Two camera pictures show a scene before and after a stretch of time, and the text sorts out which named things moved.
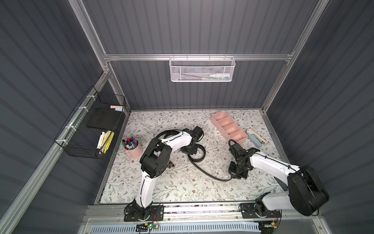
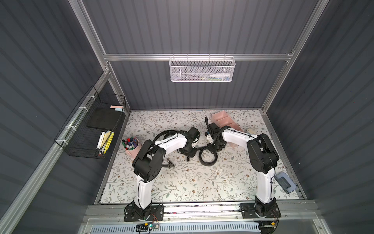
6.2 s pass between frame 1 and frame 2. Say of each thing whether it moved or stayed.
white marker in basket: stayed
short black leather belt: stayed
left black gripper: stayed
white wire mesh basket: stayed
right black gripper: moved
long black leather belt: moved
